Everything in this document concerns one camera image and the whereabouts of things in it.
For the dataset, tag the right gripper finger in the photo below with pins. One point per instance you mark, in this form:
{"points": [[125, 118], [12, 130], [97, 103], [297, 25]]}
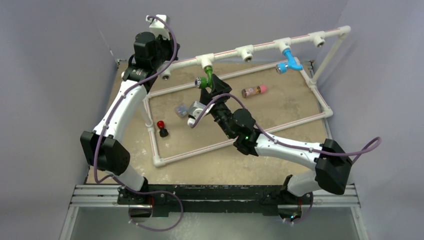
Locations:
{"points": [[205, 97], [219, 86]]}

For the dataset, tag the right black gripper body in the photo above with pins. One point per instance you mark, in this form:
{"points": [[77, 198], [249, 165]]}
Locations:
{"points": [[221, 114]]}

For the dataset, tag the green water faucet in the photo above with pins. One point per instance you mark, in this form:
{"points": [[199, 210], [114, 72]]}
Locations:
{"points": [[205, 82]]}

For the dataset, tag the white PVC pipe frame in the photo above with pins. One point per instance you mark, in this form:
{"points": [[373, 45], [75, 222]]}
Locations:
{"points": [[246, 53]]}

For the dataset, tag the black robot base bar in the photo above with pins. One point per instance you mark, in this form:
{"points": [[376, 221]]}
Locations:
{"points": [[268, 200]]}

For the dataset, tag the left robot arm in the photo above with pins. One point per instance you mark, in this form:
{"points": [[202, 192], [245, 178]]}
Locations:
{"points": [[102, 147]]}

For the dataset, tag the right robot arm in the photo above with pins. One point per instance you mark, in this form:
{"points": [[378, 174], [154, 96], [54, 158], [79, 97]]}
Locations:
{"points": [[329, 164]]}

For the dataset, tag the blue water faucet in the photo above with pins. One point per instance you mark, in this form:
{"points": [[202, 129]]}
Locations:
{"points": [[290, 64]]}

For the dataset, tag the pink capped small bottle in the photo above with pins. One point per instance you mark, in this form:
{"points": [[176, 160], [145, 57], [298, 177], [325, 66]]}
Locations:
{"points": [[255, 90]]}

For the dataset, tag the red and black knob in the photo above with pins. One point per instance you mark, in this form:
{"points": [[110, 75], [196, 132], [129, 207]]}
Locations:
{"points": [[163, 132]]}

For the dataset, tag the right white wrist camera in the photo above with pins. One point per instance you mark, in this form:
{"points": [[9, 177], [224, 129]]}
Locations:
{"points": [[194, 112]]}

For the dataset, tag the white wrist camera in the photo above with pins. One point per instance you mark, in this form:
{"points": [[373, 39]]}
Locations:
{"points": [[194, 112], [156, 27]]}

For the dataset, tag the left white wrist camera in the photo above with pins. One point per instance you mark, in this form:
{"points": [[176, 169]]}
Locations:
{"points": [[156, 27]]}

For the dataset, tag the aluminium table frame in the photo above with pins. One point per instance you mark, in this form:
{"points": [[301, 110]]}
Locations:
{"points": [[94, 214]]}

